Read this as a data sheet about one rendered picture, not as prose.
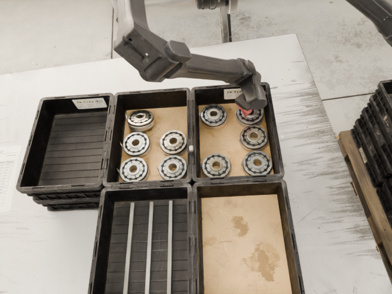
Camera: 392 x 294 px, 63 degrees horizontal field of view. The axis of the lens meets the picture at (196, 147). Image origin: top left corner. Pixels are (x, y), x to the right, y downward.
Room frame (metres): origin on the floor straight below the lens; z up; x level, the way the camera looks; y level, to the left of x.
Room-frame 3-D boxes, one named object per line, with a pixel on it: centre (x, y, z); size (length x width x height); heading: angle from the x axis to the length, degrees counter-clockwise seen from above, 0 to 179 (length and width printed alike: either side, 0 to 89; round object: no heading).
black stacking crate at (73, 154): (0.68, 0.45, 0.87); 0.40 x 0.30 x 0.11; 173
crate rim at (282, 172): (0.61, -0.14, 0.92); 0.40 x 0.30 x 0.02; 173
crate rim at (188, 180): (0.64, 0.16, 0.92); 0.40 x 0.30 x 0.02; 173
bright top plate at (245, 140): (0.60, -0.22, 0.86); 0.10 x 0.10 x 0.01
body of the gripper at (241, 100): (0.71, -0.22, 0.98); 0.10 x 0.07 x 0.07; 123
